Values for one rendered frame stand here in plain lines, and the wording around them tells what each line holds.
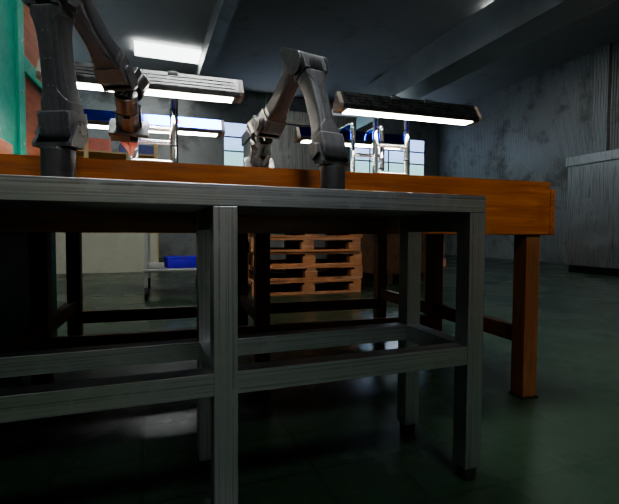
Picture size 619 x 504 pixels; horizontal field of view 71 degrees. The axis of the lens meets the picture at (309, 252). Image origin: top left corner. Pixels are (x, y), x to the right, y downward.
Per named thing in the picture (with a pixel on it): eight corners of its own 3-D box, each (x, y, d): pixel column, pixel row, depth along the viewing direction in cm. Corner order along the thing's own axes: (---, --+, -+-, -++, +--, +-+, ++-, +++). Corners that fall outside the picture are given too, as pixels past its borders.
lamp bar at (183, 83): (244, 97, 147) (244, 76, 147) (34, 77, 128) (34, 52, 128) (240, 104, 155) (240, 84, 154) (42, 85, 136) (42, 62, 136)
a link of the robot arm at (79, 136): (48, 124, 91) (28, 117, 85) (88, 123, 90) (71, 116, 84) (49, 154, 91) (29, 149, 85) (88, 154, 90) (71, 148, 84)
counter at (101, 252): (0, 271, 641) (-2, 219, 638) (160, 267, 720) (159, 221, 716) (-18, 275, 573) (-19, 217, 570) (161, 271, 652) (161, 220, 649)
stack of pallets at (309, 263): (336, 283, 507) (336, 213, 504) (365, 292, 432) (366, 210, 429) (238, 286, 472) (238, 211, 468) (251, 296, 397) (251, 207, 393)
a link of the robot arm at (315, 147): (308, 143, 108) (321, 139, 103) (337, 147, 113) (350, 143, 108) (308, 168, 108) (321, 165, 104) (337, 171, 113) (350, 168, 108)
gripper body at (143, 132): (110, 123, 122) (107, 100, 116) (149, 126, 125) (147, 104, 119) (108, 138, 118) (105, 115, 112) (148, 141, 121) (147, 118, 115)
